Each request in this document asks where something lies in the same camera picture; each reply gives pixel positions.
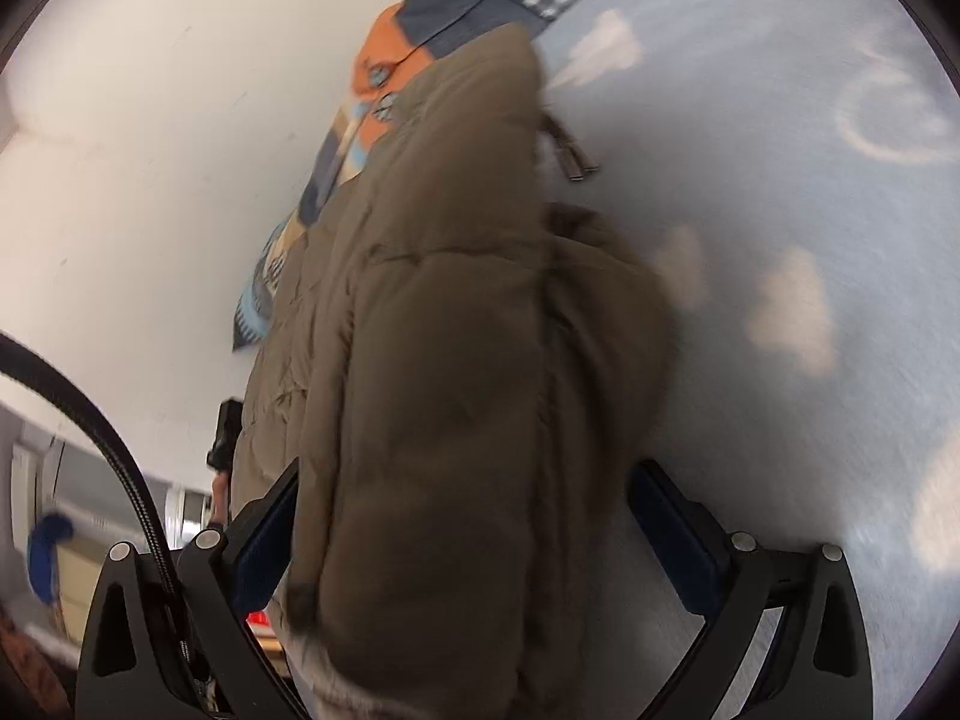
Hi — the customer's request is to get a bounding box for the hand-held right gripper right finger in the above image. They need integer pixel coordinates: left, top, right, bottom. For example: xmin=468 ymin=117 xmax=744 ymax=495
xmin=628 ymin=459 xmax=875 ymax=720

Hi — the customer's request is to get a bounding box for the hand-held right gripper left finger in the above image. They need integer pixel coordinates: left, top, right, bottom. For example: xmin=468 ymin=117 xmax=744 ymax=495
xmin=75 ymin=457 xmax=310 ymax=720

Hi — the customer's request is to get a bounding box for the brown puffer jacket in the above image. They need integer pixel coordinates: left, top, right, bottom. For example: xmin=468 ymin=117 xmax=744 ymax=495
xmin=229 ymin=22 xmax=683 ymax=720

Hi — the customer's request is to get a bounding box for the pale cabinet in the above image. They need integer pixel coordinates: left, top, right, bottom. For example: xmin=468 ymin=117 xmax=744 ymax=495
xmin=0 ymin=405 xmax=220 ymax=653

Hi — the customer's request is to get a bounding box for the blue cloth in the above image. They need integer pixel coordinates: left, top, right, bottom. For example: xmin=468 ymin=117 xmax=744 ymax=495
xmin=26 ymin=514 xmax=76 ymax=605

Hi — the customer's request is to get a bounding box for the light blue cloud bed sheet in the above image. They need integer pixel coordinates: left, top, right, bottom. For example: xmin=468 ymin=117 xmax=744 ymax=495
xmin=536 ymin=0 xmax=960 ymax=720

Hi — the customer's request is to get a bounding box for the black braided cable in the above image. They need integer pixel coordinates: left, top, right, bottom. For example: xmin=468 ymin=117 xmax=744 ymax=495
xmin=0 ymin=331 xmax=197 ymax=691

